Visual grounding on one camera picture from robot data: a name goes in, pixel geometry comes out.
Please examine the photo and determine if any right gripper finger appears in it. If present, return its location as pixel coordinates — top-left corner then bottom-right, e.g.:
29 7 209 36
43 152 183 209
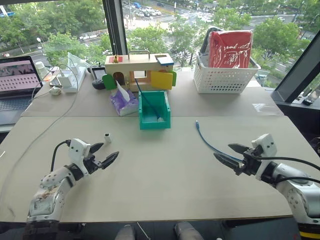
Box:
227 143 251 155
213 152 242 171

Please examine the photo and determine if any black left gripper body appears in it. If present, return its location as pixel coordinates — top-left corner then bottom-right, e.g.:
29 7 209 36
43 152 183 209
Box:
83 152 104 175

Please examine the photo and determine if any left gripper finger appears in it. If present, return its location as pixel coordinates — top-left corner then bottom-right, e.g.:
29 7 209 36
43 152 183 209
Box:
89 142 105 155
100 150 120 169

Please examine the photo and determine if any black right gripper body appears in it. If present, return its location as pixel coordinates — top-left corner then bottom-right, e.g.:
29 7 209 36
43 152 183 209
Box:
233 146 264 177

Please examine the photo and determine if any clear plastic bag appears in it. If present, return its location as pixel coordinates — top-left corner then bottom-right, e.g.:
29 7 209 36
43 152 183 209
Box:
251 102 279 116

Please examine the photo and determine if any purple tissue pack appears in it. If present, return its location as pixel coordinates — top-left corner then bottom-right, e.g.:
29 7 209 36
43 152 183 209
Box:
108 80 140 117

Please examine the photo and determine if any teal plastic box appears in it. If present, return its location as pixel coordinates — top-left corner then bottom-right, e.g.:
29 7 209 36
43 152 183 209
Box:
137 90 172 131

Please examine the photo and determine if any white power strip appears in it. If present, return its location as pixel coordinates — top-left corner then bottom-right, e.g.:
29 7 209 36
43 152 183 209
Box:
56 65 87 94

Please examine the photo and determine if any black remote controller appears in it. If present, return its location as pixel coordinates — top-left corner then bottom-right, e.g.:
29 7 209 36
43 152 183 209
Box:
88 62 107 91

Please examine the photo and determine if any small round beige object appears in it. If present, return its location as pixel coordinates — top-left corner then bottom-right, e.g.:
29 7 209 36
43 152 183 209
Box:
48 85 62 97

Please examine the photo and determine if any white perforated plastic basket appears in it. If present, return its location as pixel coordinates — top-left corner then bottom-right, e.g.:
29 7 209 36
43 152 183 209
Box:
193 51 262 95

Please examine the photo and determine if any grey rounded shape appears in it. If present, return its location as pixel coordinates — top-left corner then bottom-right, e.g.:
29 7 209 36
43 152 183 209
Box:
173 221 205 240
114 224 137 240

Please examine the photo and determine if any clear plastic triangle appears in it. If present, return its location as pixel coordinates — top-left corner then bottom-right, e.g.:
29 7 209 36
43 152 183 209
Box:
66 51 91 69

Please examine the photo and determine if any wooden lock box toy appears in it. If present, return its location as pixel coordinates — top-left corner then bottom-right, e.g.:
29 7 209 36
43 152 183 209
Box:
102 49 178 91

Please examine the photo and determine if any dark slanted monitor panel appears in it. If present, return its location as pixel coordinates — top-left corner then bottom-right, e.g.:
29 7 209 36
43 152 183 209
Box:
273 36 320 104

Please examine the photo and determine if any white paper cup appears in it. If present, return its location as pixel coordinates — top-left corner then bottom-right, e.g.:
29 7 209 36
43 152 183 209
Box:
34 60 50 79

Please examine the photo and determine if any red plastic-wrapped package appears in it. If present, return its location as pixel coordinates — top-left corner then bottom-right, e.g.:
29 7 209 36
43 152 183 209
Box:
208 30 254 69

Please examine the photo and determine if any open laptop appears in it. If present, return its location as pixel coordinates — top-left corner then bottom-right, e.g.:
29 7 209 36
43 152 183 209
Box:
0 55 44 126

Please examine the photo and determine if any grey bag in basket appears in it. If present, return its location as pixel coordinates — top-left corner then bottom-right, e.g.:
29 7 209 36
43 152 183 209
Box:
199 25 224 55

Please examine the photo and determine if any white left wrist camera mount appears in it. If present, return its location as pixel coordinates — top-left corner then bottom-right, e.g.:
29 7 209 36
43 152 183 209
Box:
67 138 91 176

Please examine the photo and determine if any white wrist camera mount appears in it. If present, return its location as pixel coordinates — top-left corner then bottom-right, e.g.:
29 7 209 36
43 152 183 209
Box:
251 133 278 158
67 138 91 176

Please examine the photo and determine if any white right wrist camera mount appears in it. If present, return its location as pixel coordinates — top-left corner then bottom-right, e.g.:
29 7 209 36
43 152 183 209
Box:
251 133 278 158

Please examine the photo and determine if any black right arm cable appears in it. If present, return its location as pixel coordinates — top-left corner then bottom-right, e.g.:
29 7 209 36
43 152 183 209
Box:
257 155 320 186

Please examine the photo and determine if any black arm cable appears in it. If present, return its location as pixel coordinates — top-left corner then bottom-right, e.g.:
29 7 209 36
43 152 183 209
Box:
50 140 72 172
257 155 320 186

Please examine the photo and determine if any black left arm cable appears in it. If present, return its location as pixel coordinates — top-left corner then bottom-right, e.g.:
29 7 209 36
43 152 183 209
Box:
50 140 72 172

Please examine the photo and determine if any white charger cable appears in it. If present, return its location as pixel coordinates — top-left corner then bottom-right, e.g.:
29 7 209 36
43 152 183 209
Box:
0 63 80 201

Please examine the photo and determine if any black window frame pillar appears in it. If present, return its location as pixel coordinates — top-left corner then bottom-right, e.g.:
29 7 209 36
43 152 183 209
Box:
101 0 129 64

